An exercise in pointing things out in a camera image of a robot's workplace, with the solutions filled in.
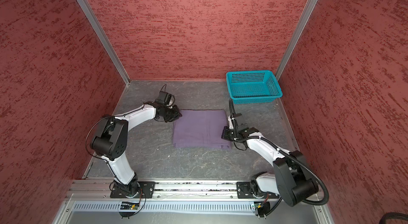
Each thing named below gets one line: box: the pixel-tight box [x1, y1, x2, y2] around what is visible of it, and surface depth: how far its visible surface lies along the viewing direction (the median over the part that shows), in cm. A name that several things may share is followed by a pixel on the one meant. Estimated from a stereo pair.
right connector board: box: [253, 201, 271, 218], surface depth 73 cm
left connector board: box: [120, 201, 140, 210], surface depth 73 cm
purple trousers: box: [172, 109, 232, 150], surface depth 94 cm
